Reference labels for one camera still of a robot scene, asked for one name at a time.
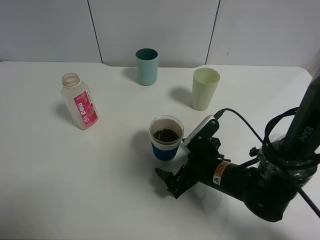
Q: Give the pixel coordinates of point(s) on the glass cup with blue sleeve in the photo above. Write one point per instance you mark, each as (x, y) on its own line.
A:
(166, 133)

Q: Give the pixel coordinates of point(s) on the clear bottle with pink label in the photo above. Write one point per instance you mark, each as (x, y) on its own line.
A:
(78, 100)

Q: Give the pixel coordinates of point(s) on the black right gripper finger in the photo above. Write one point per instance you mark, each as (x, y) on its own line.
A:
(182, 181)
(167, 177)

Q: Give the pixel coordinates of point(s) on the teal plastic cup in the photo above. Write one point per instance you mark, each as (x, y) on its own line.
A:
(147, 66)

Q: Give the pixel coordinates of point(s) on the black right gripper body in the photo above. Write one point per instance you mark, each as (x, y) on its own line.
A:
(209, 167)

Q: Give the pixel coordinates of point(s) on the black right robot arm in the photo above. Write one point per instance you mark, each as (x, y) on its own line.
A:
(276, 172)

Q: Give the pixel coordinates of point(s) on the light green plastic cup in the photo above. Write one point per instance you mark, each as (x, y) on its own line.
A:
(205, 82)

